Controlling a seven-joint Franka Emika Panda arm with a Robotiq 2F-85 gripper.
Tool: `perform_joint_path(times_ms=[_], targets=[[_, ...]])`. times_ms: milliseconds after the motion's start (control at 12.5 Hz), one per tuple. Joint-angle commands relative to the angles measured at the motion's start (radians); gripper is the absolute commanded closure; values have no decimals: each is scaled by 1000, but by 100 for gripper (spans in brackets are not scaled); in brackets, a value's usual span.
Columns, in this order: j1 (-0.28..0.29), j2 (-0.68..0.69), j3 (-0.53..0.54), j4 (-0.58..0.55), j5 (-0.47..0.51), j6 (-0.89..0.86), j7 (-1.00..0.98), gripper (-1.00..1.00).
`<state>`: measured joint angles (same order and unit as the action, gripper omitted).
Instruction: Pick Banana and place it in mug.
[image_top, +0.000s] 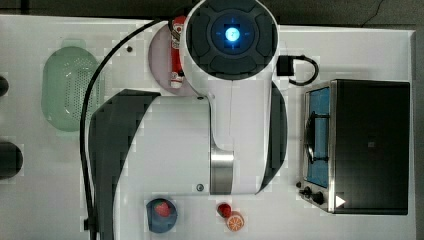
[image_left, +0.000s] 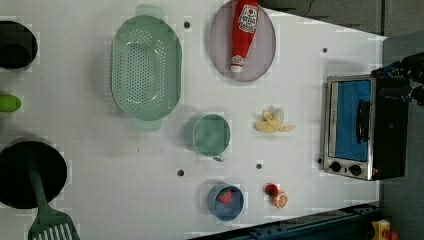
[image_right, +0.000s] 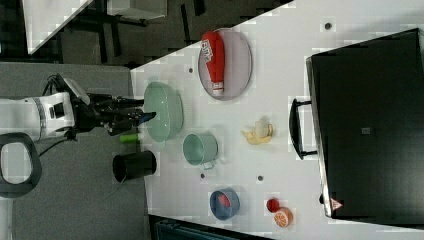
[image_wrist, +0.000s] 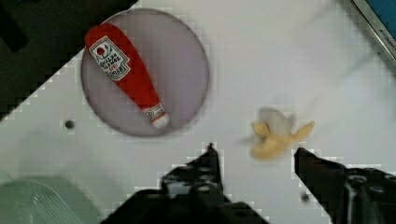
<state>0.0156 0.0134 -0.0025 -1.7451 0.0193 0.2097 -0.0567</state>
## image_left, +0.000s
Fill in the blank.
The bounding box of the peeled plush banana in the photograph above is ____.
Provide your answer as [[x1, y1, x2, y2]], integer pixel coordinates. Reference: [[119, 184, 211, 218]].
[[254, 108, 295, 133]]

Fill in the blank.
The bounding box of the green mug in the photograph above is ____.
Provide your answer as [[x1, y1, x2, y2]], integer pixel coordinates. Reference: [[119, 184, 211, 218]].
[[184, 114, 231, 162]]

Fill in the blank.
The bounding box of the red strawberry in bowl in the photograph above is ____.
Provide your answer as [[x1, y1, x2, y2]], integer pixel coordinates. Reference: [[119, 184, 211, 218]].
[[217, 189, 233, 205]]

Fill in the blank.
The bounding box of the blue bowl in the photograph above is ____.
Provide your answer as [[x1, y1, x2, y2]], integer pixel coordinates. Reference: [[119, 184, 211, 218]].
[[207, 183, 244, 221]]

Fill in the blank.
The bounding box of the grey round plate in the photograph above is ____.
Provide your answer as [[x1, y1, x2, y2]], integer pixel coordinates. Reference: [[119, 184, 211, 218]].
[[209, 0, 276, 82]]

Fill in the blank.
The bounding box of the red strawberry on table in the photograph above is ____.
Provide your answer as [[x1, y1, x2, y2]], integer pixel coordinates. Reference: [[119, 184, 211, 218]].
[[265, 184, 279, 196]]

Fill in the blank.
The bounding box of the green perforated colander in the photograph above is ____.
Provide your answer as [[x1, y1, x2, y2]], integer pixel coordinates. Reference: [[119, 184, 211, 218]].
[[111, 4, 182, 131]]

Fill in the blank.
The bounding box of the orange slice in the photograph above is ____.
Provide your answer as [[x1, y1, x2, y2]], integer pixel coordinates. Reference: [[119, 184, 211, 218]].
[[272, 192, 288, 208]]

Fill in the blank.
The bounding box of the red ketchup bottle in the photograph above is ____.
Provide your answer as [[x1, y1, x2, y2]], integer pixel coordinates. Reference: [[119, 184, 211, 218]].
[[230, 0, 259, 73]]

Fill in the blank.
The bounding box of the toaster oven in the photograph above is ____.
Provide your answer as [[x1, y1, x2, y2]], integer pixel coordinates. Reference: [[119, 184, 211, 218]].
[[322, 75, 410, 181]]

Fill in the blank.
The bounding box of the green slotted spatula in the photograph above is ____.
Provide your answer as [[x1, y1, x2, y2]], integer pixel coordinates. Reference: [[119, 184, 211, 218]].
[[27, 158, 80, 240]]

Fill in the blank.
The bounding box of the yellow red toy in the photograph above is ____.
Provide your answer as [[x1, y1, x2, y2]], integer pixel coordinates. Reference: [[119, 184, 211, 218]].
[[371, 219, 399, 240]]

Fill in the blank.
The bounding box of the green cylindrical object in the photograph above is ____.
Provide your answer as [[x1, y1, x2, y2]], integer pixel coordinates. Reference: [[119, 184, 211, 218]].
[[0, 95, 22, 113]]

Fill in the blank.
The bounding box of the black pan lower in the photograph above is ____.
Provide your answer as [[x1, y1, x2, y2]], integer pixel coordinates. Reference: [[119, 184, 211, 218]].
[[0, 141, 67, 209]]

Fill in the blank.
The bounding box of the black pot upper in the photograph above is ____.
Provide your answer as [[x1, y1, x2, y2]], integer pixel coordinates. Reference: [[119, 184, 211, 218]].
[[0, 20, 38, 70]]

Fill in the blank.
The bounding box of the blue metal frame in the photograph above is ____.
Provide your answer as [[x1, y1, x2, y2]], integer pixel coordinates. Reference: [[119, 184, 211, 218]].
[[190, 204, 382, 240]]

